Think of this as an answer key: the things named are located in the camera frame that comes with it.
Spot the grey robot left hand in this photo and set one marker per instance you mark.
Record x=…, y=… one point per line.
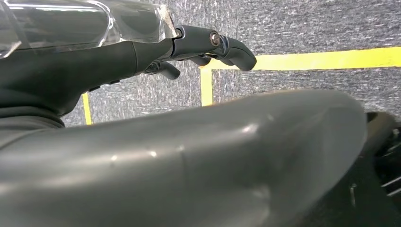
x=188, y=163

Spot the yellow floor tape square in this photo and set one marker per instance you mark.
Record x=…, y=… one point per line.
x=313, y=59

